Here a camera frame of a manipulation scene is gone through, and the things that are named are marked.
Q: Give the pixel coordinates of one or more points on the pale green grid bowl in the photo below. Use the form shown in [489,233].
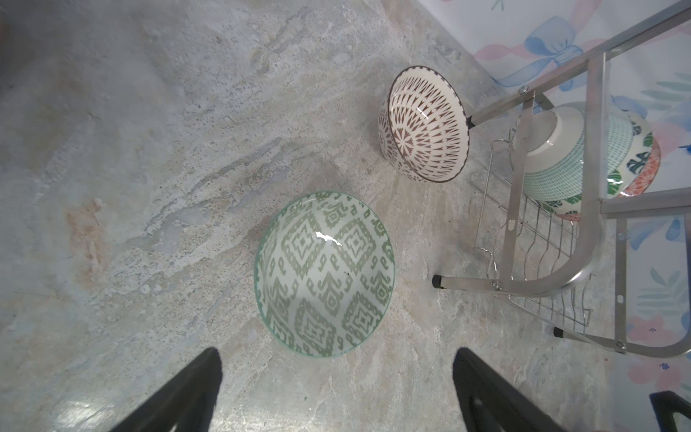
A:
[555,149]

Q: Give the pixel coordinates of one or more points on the green monstera leaf bowl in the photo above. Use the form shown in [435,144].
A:
[621,178]

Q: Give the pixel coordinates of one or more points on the green geometric pattern bowl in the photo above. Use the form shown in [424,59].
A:
[324,274]

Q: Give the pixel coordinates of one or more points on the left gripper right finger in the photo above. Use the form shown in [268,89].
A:
[490,403]

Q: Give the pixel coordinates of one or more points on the maroon patterned white bowl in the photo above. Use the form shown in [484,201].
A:
[424,132]

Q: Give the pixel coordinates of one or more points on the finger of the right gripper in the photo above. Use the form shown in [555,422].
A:
[665,405]

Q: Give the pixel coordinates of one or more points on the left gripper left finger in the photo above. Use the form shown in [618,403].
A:
[185,403]

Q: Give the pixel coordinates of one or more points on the stainless steel dish rack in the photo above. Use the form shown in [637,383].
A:
[596,207]

